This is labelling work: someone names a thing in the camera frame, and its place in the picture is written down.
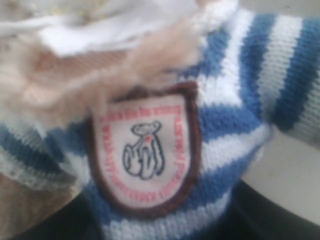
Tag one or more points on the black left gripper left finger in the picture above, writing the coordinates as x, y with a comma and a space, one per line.
75, 221

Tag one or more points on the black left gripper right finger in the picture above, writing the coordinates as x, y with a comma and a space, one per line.
251, 216

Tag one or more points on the beige teddy bear striped sweater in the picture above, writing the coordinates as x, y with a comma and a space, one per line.
153, 109

